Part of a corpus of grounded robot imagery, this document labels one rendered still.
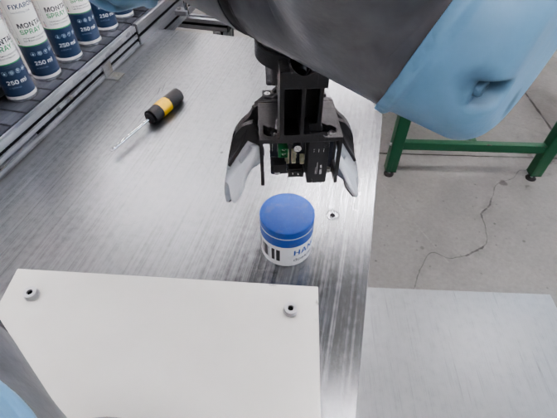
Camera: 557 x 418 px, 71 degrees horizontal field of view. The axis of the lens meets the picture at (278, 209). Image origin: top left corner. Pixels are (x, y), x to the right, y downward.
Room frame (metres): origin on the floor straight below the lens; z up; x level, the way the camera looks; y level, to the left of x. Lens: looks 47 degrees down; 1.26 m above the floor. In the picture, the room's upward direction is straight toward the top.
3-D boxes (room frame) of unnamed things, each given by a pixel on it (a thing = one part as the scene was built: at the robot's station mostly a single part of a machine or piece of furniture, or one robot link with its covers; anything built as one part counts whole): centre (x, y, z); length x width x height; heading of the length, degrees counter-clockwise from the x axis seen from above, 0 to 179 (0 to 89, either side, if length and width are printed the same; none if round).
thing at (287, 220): (0.33, -0.01, 0.87); 0.07 x 0.07 x 0.07
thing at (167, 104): (0.61, 0.24, 0.84); 0.20 x 0.03 x 0.03; 155
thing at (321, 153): (0.30, -0.02, 1.07); 0.09 x 0.08 x 0.12; 4
